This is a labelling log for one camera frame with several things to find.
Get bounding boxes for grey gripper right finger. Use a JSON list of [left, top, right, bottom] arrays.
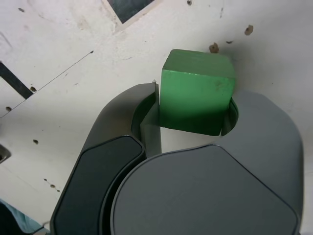
[[101, 90, 304, 235]]

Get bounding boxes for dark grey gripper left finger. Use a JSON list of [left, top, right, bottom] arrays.
[[50, 82, 164, 235]]

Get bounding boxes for green cube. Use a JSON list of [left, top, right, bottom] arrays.
[[158, 48, 237, 137]]

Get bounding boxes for black tape square outline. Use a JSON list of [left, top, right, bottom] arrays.
[[107, 0, 157, 24]]

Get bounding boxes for dark teal cloth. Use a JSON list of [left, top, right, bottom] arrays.
[[0, 199, 51, 235]]

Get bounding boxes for black tape strip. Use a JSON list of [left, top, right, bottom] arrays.
[[0, 61, 34, 100]]

